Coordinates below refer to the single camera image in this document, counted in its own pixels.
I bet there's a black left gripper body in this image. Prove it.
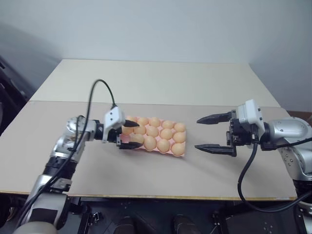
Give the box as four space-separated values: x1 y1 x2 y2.
107 126 123 149

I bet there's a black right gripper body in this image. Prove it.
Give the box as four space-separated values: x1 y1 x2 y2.
225 110 255 148

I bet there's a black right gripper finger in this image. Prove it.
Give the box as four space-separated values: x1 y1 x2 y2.
196 112 232 125
195 143 237 157

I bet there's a pink egg tray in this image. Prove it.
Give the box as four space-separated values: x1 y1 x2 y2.
119 116 187 158

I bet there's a black binder clip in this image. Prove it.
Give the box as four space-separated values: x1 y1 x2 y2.
90 211 103 223

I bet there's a dark rounded shape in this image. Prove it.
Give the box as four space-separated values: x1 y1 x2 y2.
114 215 137 234

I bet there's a black chair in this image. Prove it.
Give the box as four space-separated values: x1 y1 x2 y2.
0 55 34 137

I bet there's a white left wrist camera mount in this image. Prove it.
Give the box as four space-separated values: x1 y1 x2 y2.
101 105 127 144

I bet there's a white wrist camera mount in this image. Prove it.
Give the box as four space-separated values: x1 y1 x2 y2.
237 98 266 142
101 105 127 144

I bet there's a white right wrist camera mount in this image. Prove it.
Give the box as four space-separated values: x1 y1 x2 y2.
237 98 266 142

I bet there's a black base frame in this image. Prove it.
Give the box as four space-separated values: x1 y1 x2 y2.
65 196 312 234

